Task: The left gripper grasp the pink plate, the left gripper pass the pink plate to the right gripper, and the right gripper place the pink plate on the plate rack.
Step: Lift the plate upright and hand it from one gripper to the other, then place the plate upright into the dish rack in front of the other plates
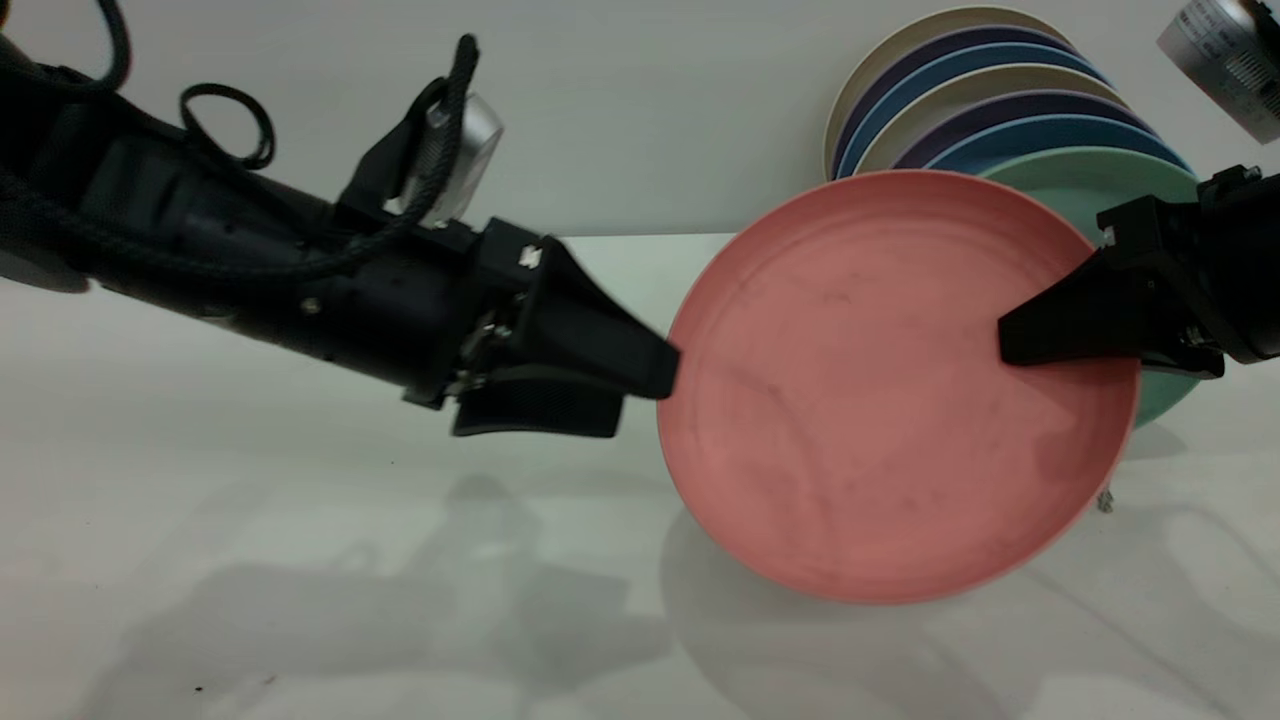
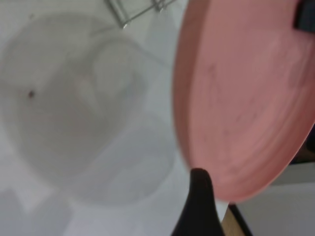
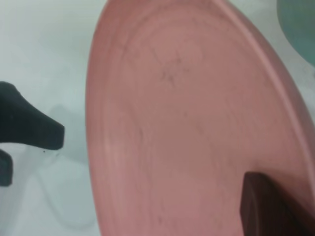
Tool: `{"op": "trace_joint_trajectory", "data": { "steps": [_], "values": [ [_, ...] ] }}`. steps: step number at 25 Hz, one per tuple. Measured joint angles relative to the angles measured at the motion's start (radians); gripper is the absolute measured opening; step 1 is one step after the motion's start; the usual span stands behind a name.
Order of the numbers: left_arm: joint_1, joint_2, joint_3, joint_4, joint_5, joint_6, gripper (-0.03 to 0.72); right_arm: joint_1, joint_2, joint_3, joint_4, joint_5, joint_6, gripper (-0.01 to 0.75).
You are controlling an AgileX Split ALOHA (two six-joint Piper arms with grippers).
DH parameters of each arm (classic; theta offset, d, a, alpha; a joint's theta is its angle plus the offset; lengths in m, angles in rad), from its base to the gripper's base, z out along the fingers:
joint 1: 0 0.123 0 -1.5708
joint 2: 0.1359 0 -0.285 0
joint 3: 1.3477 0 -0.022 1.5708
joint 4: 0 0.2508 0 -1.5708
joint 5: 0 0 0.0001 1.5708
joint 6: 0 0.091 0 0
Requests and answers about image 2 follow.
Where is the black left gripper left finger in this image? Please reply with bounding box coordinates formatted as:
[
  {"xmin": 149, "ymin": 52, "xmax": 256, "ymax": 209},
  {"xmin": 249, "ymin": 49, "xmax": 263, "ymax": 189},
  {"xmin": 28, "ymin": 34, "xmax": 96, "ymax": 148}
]
[{"xmin": 171, "ymin": 168, "xmax": 225, "ymax": 236}]

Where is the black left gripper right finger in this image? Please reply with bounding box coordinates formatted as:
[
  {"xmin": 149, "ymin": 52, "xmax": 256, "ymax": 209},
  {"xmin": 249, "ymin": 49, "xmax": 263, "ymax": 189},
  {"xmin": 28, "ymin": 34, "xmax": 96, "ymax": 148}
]
[{"xmin": 221, "ymin": 203, "xmax": 254, "ymax": 236}]

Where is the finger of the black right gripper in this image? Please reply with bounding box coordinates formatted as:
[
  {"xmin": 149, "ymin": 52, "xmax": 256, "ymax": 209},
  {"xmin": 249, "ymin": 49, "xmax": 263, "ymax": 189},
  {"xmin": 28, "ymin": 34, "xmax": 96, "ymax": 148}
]
[{"xmin": 294, "ymin": 0, "xmax": 315, "ymax": 31}]

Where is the pink round plate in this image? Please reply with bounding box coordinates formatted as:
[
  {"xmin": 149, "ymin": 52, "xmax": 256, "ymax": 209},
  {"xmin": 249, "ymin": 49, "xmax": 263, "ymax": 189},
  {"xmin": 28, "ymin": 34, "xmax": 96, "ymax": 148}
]
[{"xmin": 171, "ymin": 0, "xmax": 315, "ymax": 204}]

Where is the metal wire plate rack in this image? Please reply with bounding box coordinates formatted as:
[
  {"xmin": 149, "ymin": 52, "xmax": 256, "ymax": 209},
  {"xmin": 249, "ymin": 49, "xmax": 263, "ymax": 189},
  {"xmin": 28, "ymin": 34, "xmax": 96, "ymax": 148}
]
[{"xmin": 104, "ymin": 0, "xmax": 174, "ymax": 29}]

